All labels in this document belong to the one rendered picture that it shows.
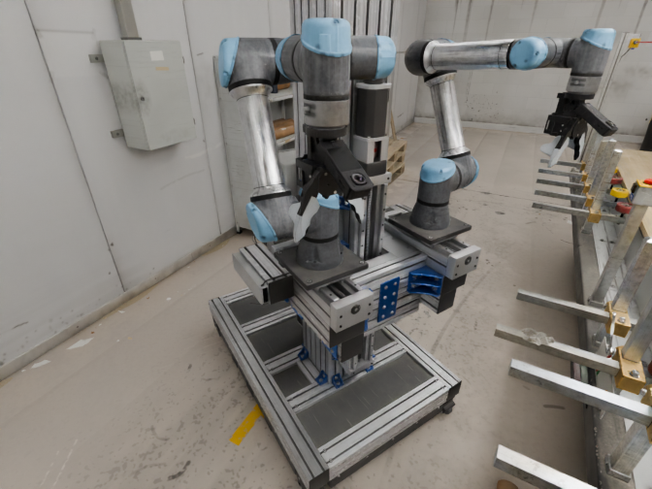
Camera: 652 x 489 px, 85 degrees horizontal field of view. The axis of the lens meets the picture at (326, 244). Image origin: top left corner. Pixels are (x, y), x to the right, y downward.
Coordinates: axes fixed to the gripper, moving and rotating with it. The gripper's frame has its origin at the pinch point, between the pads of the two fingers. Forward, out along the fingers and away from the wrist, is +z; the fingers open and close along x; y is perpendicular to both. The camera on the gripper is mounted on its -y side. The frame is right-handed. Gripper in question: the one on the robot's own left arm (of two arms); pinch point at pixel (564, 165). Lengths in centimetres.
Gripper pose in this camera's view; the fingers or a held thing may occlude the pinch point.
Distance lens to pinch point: 132.3
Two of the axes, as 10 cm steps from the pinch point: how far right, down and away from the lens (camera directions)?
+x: -8.4, 2.6, -4.7
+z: 0.0, 8.7, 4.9
